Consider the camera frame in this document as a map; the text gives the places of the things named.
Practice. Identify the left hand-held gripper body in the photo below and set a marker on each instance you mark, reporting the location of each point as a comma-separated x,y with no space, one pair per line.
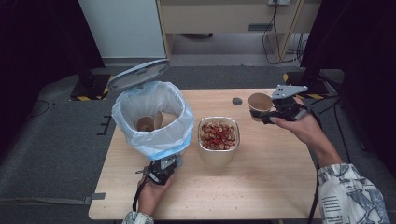
162,171

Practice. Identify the pile of dried fruit slices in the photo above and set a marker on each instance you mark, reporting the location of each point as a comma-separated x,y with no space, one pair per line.
218,136

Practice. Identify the light wooden desk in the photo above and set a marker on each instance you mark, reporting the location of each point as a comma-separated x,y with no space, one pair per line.
218,17

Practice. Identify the white grey pedal trash can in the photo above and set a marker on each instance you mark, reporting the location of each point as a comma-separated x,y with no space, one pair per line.
137,74

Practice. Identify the striped black stand base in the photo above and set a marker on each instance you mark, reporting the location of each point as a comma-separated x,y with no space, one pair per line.
317,90
90,88

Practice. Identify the white power strip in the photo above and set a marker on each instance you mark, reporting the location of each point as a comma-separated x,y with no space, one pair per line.
279,2

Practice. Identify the black curtain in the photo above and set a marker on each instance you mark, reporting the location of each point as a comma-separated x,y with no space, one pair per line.
358,46
40,46

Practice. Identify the clear rectangular food container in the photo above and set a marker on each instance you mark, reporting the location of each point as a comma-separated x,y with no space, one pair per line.
218,155

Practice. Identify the white cabinet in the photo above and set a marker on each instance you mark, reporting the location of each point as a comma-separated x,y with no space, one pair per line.
124,28

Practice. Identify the person's right hand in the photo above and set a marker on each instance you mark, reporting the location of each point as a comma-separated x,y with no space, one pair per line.
306,129

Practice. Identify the brown paper cup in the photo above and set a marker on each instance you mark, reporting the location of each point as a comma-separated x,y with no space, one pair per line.
145,123
260,101
166,119

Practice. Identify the person's left hand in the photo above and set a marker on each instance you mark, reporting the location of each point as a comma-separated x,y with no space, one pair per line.
152,197

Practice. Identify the grey round table grommet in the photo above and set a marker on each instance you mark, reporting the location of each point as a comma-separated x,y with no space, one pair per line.
237,101

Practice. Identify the grey table bracket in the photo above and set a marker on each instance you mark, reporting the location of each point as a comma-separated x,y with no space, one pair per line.
95,198

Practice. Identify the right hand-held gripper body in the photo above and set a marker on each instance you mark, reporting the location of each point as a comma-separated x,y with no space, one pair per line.
288,109

